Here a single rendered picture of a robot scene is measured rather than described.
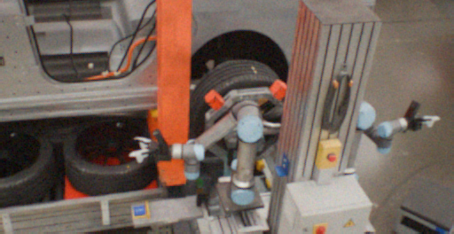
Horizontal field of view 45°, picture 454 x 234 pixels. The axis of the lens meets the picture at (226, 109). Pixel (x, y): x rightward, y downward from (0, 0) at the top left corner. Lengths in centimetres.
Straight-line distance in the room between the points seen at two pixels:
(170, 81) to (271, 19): 91
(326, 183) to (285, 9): 142
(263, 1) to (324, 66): 140
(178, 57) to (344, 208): 118
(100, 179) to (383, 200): 215
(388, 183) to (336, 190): 207
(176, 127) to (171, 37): 59
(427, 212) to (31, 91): 271
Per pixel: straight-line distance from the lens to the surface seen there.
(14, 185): 370
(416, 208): 396
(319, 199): 250
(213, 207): 391
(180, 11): 284
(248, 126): 250
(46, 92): 367
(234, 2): 348
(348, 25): 216
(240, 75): 336
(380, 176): 466
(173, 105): 313
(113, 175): 366
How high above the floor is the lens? 293
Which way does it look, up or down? 35 degrees down
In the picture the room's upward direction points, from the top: 4 degrees clockwise
